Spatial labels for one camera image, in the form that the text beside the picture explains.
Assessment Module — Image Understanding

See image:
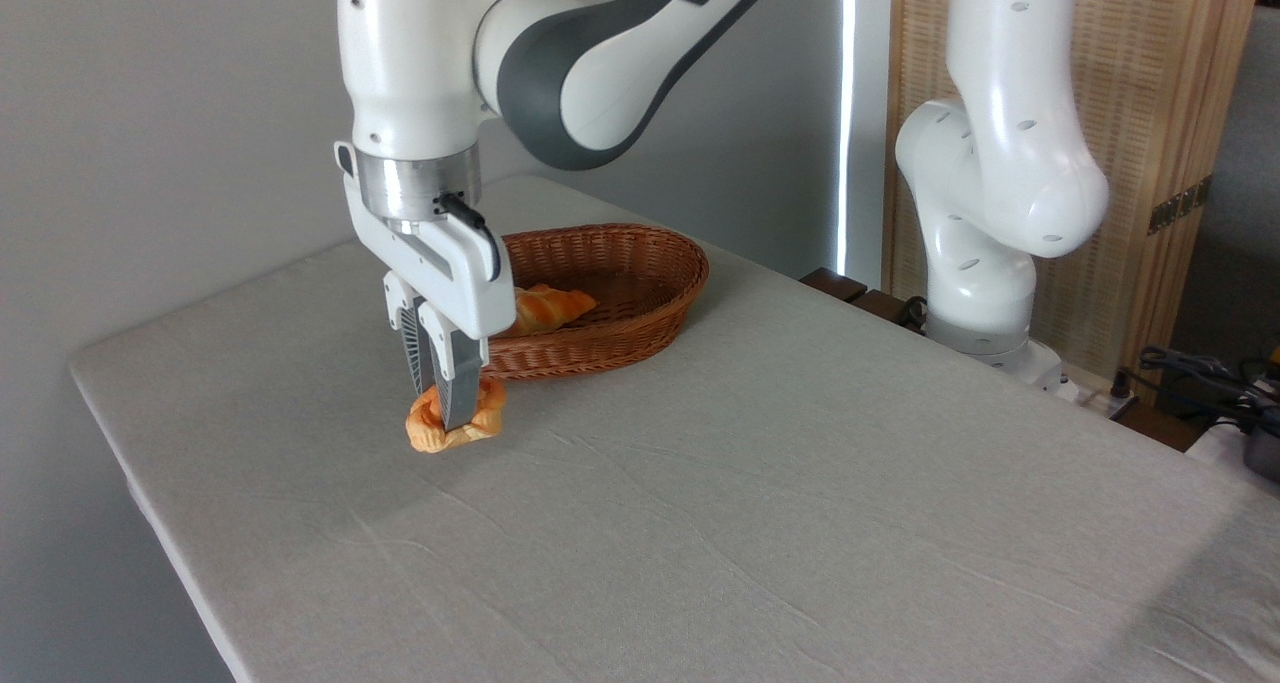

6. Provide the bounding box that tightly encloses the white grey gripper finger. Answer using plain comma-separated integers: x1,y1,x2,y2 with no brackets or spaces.
383,271,437,396
418,301,487,432

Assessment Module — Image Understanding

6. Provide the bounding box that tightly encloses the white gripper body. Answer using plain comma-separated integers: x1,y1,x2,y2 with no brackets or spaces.
344,176,517,342

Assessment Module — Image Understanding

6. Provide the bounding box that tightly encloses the round flower-shaped bread roll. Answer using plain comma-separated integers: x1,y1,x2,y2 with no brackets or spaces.
405,375,508,454

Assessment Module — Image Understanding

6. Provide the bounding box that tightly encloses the long braided bread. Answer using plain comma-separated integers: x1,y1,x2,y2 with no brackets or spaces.
497,284,599,339

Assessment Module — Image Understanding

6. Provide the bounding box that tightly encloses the brown oval wicker basket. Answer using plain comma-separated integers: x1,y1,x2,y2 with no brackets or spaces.
480,223,710,381

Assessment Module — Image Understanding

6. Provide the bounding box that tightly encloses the light grey tablecloth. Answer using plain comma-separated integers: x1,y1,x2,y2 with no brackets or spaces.
68,173,1280,683

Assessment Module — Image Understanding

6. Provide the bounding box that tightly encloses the dark brown wooden furniture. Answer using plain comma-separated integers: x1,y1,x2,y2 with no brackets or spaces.
800,267,927,334

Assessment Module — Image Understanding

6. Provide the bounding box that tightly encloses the wooden woven folding screen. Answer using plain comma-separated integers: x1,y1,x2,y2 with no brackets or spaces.
885,0,1263,384

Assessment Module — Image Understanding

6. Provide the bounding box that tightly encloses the dark metal screen hinge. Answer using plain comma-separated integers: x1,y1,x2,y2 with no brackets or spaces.
1147,175,1213,236

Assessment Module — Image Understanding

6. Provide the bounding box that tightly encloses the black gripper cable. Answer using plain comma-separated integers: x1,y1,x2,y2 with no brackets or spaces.
435,193,501,282

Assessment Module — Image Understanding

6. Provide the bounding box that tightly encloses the white window frame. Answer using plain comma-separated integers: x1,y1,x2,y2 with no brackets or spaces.
838,0,893,280

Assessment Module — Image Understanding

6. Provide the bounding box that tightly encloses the black cable bundle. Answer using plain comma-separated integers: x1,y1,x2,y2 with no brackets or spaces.
1138,346,1280,436

